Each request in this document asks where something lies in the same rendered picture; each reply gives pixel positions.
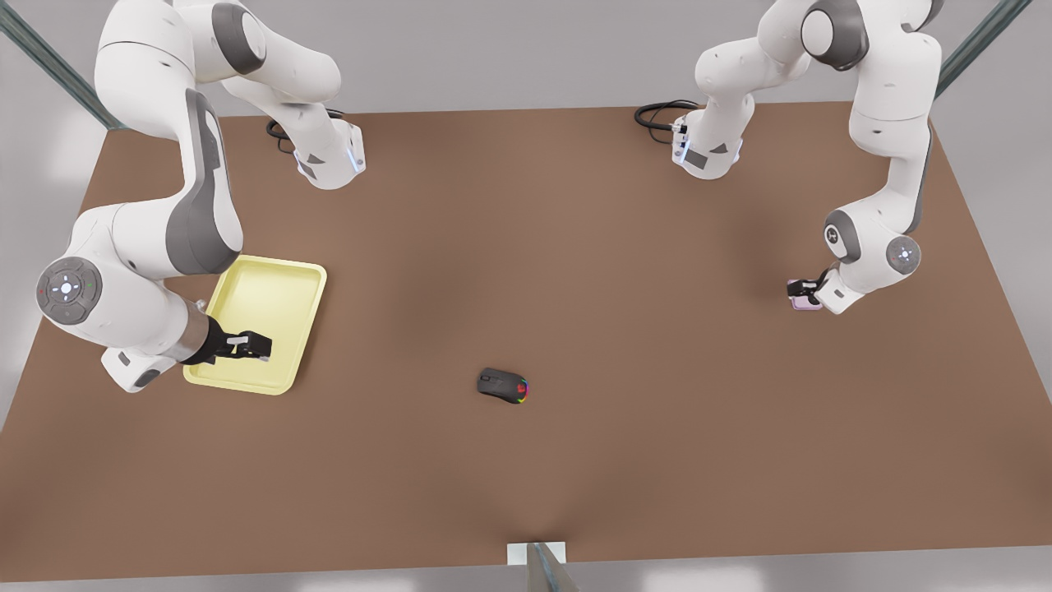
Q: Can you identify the pale yellow tray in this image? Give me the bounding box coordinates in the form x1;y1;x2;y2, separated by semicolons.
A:
182;255;328;396

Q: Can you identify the black computer mouse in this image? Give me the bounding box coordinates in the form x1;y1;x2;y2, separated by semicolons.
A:
478;368;529;405

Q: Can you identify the black cable loop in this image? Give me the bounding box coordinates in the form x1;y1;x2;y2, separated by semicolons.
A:
265;108;346;155
634;99;701;146

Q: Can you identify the silver frame post with foot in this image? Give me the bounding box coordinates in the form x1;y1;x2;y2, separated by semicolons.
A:
506;542;579;592

